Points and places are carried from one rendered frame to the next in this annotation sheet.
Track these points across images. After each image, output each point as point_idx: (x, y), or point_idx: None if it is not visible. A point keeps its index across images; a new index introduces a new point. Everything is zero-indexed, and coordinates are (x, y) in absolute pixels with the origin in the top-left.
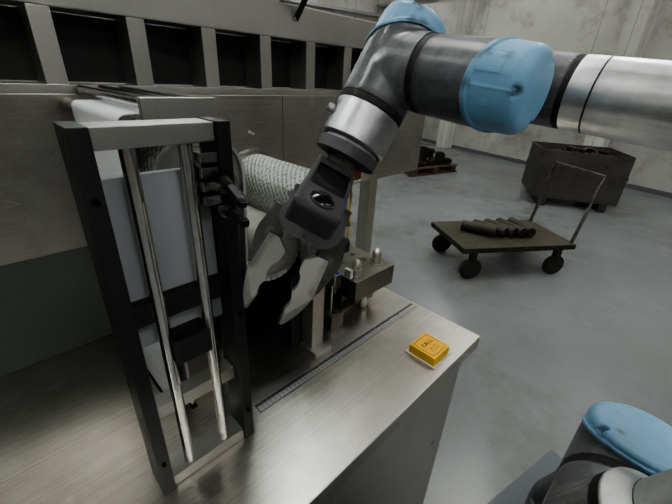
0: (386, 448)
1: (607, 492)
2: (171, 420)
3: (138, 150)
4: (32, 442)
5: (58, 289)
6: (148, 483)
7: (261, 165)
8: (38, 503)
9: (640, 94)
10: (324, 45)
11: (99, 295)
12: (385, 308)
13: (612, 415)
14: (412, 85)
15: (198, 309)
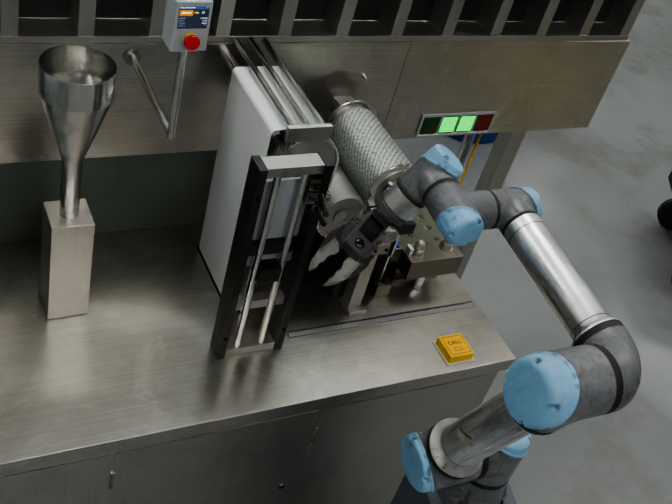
0: (380, 412)
1: (443, 421)
2: None
3: None
4: (132, 293)
5: (161, 179)
6: (206, 348)
7: (359, 129)
8: (142, 331)
9: (523, 250)
10: None
11: (185, 191)
12: (440, 296)
13: None
14: (424, 200)
15: (277, 253)
